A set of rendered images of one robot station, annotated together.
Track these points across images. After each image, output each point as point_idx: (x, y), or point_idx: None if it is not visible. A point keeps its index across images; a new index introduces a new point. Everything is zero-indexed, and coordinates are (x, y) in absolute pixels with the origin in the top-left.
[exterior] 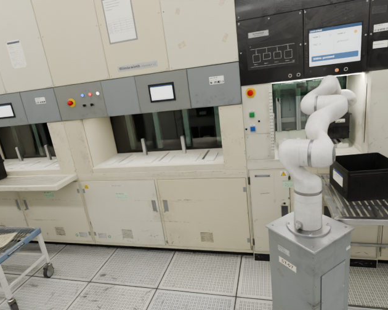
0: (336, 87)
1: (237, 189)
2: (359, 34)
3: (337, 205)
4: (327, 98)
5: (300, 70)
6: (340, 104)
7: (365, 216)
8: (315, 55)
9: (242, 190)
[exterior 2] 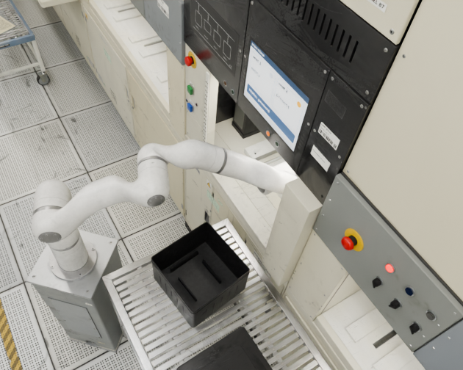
0: (184, 167)
1: None
2: (302, 114)
3: (138, 269)
4: (142, 173)
5: (234, 88)
6: (132, 195)
7: (123, 302)
8: (251, 86)
9: None
